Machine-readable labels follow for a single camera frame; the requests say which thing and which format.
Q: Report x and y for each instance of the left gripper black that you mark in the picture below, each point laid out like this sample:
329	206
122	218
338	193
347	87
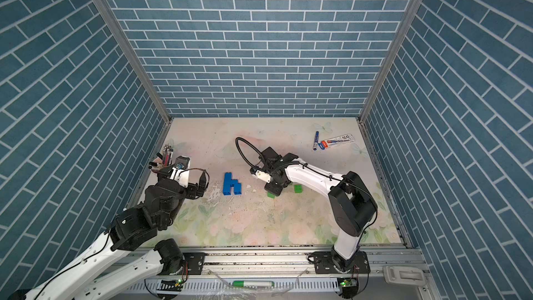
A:
193	187

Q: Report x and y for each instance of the green lego small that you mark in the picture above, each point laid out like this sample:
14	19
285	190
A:
298	188

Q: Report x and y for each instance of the aluminium front rail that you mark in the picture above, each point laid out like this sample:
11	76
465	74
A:
291	272

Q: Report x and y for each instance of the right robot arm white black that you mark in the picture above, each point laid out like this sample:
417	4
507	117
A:
354	208

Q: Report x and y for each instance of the blue marker pen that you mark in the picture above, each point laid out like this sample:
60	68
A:
316	142

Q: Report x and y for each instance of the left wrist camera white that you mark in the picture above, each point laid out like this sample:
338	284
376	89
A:
181	171

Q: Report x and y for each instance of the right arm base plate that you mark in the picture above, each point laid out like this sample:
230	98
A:
328	262

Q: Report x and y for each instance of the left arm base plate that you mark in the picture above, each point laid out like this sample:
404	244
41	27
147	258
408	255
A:
194	262

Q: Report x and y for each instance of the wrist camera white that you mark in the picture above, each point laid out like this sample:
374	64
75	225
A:
261	175
181	171

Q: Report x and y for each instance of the bundle of pens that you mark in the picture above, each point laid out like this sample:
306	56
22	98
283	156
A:
165	156

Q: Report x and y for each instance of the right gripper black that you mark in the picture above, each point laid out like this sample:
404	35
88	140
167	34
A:
268	188

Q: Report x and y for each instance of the white toothpaste tube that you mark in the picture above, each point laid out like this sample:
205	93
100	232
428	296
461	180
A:
336	141

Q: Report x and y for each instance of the white plastic handle part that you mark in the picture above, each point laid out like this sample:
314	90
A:
404	276

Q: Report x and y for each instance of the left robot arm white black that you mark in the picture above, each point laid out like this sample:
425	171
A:
86	278

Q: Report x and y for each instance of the green marker on rail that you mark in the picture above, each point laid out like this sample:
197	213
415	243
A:
253	284

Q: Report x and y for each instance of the long blue lego brick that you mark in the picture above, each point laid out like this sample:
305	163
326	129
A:
229	183

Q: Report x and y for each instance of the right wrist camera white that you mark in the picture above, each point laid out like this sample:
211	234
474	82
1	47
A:
261	175

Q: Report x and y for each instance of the pink pen bucket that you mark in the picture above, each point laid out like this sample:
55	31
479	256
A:
156	167

